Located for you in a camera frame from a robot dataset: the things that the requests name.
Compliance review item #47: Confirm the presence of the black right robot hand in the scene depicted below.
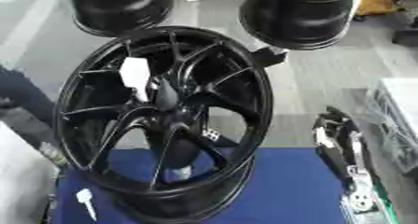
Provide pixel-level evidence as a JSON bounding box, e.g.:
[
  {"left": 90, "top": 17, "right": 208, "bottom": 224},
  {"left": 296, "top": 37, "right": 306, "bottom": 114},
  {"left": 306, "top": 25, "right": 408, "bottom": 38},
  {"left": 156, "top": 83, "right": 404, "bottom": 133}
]
[{"left": 310, "top": 105, "right": 379, "bottom": 195}]

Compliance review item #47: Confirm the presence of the black wheel stand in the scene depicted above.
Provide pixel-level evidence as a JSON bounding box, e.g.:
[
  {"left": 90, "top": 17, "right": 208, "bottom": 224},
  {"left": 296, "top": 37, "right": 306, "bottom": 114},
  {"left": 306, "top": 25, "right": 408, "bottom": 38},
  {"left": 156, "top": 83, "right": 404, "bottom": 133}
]
[{"left": 249, "top": 46, "right": 289, "bottom": 68}]

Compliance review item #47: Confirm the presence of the black spoked wheel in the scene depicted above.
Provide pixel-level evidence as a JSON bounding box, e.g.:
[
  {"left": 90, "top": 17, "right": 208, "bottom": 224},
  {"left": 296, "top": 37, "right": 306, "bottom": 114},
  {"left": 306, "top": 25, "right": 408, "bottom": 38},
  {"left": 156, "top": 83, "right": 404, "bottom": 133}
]
[{"left": 52, "top": 25, "right": 276, "bottom": 224}]

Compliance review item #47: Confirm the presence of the black wheel rim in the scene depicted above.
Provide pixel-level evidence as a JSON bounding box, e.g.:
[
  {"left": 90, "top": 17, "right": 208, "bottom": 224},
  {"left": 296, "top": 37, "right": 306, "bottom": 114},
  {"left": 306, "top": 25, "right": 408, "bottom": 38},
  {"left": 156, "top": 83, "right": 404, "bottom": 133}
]
[
  {"left": 236, "top": 0, "right": 371, "bottom": 51},
  {"left": 63, "top": 0, "right": 176, "bottom": 38}
]

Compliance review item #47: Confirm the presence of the clear plastic storage box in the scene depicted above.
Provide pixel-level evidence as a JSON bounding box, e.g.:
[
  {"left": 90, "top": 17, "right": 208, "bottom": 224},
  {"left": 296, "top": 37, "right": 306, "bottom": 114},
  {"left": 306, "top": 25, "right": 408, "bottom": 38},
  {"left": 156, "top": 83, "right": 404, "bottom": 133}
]
[{"left": 362, "top": 77, "right": 418, "bottom": 176}]

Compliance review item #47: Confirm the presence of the yellow bag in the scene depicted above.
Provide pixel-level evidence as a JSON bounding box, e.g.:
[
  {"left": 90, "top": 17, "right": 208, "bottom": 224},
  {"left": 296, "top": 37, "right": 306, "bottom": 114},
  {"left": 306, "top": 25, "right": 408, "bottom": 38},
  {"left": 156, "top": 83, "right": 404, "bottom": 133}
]
[{"left": 354, "top": 0, "right": 400, "bottom": 17}]

